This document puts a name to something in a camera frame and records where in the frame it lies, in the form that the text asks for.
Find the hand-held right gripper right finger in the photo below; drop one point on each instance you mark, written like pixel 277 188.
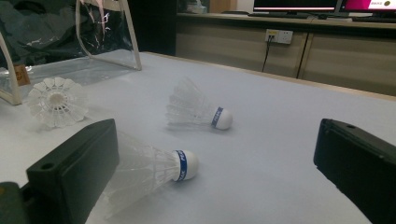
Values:
pixel 358 168

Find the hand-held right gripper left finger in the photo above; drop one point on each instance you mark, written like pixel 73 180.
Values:
pixel 77 174

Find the white feather shuttlecock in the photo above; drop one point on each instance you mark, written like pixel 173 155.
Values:
pixel 186 165
pixel 222 118
pixel 57 101

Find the transparent bag with beige trim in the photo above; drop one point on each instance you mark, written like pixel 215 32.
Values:
pixel 93 65

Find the beige wooden cabinet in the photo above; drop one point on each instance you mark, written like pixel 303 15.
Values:
pixel 342 62

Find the small brown tag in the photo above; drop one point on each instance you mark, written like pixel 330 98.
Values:
pixel 21 74

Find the black keyboard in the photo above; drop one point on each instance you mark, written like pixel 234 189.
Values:
pixel 373 19

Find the monitor with pink screen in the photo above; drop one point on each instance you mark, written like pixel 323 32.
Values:
pixel 370 4

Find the black computer monitor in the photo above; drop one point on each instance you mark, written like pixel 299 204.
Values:
pixel 295 3

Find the white wall socket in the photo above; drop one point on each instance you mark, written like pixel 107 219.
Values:
pixel 283 36

